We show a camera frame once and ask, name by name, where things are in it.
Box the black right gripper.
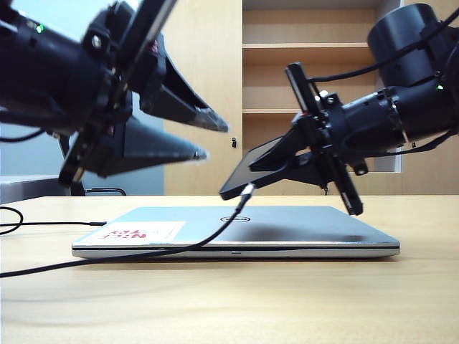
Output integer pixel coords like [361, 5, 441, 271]
[249, 62, 369, 216]

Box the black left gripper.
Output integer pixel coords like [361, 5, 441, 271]
[59, 0, 230, 186]

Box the black smartphone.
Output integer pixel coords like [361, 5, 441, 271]
[219, 137, 323, 201]

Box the black charging cable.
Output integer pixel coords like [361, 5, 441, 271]
[0, 181, 256, 279]

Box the silver Dell laptop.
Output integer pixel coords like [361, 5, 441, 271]
[70, 206, 401, 259]

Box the light wooden shelf cabinet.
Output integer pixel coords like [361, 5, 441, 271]
[161, 0, 459, 197]

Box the black office chair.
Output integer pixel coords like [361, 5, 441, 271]
[59, 135, 127, 197]

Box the white red-lettered sticker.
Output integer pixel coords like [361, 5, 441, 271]
[87, 221, 186, 242]

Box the grey desk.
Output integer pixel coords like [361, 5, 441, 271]
[0, 175, 72, 205]

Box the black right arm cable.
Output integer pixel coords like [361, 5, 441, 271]
[308, 14, 459, 85]

